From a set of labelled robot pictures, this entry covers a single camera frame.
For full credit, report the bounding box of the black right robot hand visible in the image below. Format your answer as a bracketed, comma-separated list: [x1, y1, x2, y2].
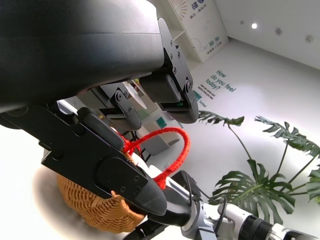
[127, 170, 201, 240]

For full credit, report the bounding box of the green monstera plant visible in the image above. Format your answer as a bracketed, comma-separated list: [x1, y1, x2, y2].
[197, 109, 320, 225]

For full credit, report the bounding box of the wicker basket with red handle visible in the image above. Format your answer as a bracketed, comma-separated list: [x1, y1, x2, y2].
[56, 126, 192, 235]

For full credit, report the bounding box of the white shelf unit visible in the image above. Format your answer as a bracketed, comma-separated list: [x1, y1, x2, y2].
[172, 29, 203, 63]

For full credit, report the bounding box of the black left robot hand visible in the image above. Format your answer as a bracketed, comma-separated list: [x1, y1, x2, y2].
[0, 0, 200, 216]

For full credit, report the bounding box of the white printed wall banner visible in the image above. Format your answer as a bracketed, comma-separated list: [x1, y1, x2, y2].
[167, 0, 230, 63]

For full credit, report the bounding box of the dark right wrist cable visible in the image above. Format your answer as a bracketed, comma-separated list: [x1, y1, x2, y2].
[183, 172, 228, 233]

